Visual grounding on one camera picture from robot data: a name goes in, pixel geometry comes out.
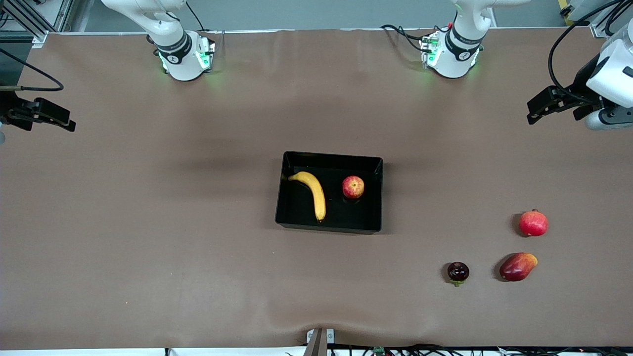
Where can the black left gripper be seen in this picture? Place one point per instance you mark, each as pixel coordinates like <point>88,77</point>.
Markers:
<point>584,82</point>

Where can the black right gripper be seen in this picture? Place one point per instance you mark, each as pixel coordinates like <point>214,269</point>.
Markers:
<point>10,110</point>

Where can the red yellow apple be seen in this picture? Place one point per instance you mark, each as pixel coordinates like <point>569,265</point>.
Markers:
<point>353,187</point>

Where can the yellow banana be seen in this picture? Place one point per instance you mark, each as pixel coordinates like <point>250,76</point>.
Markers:
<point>316,193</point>

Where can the black plastic box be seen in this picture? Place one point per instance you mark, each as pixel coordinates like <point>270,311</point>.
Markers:
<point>296,207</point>

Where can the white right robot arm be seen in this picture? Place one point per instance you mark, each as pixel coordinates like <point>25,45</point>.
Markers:
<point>178,54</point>

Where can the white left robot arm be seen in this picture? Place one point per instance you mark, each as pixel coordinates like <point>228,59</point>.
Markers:
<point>455,54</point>

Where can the red pomegranate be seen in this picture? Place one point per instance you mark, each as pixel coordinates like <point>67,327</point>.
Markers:
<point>533,224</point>

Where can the red yellow mango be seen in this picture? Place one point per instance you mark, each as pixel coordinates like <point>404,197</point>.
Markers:
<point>517,267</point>

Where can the dark purple mangosteen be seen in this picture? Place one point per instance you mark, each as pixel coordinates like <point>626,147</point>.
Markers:
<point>458,272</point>

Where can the brown table cover sheet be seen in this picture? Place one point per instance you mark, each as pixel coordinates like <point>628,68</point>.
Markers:
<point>198,277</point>

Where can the yellow black striped post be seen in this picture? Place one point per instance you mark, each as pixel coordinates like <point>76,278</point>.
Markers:
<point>565,10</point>

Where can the aluminium frame profile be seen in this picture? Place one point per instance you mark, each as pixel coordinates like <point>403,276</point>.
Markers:
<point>606,22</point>
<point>24,22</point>

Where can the metal mount bracket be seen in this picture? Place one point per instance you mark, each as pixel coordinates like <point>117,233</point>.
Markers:
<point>320,341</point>

